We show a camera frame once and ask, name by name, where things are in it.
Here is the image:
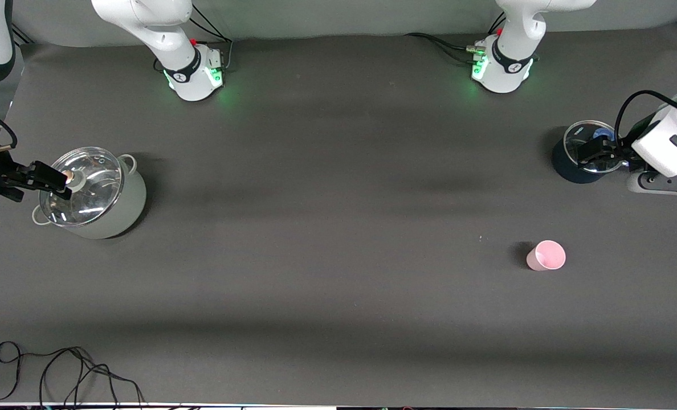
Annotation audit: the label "pink plastic cup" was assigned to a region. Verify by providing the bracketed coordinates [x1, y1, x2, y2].
[526, 240, 566, 272]

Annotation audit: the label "glass lid with blue knob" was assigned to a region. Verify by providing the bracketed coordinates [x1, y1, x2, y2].
[564, 120, 627, 173]

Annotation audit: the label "dark blue saucepan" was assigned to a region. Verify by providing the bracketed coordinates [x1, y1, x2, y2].
[552, 121, 630, 184]

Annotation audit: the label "glass lid with steel knob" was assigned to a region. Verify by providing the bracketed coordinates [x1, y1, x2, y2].
[39, 147, 124, 227]

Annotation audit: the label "pale green cooking pot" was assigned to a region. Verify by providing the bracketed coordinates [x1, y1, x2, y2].
[32, 147, 147, 240]

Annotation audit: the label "dark grey table mat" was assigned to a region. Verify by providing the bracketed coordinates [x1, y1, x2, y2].
[0, 26, 677, 406]

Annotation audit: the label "thin black tangled cable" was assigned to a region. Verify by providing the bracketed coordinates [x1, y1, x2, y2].
[39, 346, 145, 408]

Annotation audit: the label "black left arm base cables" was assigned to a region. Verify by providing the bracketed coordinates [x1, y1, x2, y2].
[404, 14, 507, 63]

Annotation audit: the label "black arm base cables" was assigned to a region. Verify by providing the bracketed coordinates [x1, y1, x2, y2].
[404, 14, 507, 63]
[187, 3, 235, 72]

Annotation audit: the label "black right arm base cables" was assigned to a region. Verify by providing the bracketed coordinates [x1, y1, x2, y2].
[187, 3, 235, 72]

